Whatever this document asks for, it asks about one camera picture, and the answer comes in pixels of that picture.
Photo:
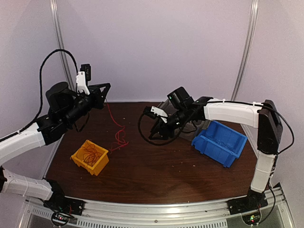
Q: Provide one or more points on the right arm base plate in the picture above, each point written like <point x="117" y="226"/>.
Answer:
<point x="245" y="204"/>

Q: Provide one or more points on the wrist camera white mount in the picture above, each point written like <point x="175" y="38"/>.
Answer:
<point x="155" y="112"/>
<point x="82" y="79"/>

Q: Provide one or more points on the left aluminium corner post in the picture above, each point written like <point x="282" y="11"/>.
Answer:
<point x="60" y="44"/>

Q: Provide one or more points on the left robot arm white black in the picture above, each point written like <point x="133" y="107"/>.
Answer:
<point x="65" y="108"/>

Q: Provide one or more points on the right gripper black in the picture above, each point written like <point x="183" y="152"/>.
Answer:
<point x="161" y="128"/>

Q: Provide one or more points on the right aluminium corner post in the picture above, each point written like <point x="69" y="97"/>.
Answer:
<point x="247" y="46"/>

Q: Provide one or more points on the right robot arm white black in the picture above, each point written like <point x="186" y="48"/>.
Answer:
<point x="262" y="116"/>

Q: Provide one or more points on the blue plastic bin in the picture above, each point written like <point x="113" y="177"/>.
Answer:
<point x="220" y="143"/>

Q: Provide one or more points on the aluminium corner post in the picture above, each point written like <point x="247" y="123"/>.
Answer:
<point x="60" y="44"/>
<point x="247" y="46"/>

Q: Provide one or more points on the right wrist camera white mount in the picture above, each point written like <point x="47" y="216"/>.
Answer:
<point x="155" y="112"/>

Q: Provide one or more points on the clear grey plastic container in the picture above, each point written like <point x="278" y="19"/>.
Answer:
<point x="192" y="128"/>

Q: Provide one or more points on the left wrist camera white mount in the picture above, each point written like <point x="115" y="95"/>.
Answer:
<point x="82" y="79"/>

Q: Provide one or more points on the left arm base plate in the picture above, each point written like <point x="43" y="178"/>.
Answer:
<point x="65" y="205"/>

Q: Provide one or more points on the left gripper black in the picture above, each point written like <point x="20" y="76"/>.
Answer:
<point x="99" y="97"/>

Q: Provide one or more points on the yellow plastic bin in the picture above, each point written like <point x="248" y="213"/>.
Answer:
<point x="91" y="157"/>

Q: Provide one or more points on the aluminium front rail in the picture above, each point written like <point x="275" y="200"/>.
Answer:
<point x="208" y="214"/>

